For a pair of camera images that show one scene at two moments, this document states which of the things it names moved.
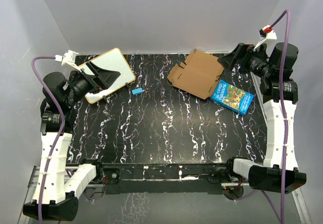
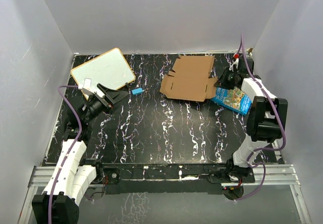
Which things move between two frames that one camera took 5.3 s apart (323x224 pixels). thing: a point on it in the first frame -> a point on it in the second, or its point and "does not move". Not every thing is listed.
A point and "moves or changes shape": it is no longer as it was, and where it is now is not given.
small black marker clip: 130,85 does not move
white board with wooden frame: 114,60 does not move
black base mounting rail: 142,178 does not move
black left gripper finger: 103,74 -> 110,94
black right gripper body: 255,61 -> 230,83
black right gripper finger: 228,61 -> 220,82
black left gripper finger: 107,81 -> 113,98
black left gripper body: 82,85 -> 97,106
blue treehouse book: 232,97 does not move
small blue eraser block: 138,91 does not move
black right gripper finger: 238,52 -> 224,76
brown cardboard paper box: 198,76 moves or changes shape
